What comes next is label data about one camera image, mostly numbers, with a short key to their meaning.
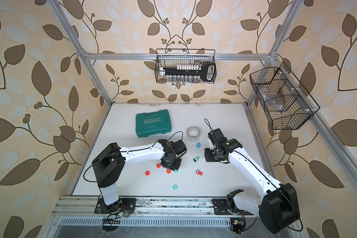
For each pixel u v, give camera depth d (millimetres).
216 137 637
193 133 1033
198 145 961
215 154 668
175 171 865
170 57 912
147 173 853
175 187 808
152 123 1044
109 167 470
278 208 390
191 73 857
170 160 720
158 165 887
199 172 844
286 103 735
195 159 887
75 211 740
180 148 698
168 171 865
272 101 703
